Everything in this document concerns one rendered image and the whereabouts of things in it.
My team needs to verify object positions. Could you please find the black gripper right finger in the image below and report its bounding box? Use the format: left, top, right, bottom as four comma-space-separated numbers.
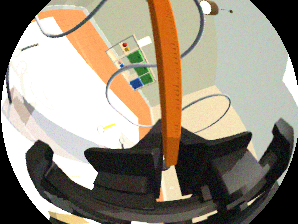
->
174, 127, 253, 196

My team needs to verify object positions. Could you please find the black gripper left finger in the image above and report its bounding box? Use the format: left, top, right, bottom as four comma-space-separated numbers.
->
84, 117, 164, 198

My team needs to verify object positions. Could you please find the orange handle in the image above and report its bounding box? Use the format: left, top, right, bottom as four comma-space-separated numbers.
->
148, 0, 182, 167

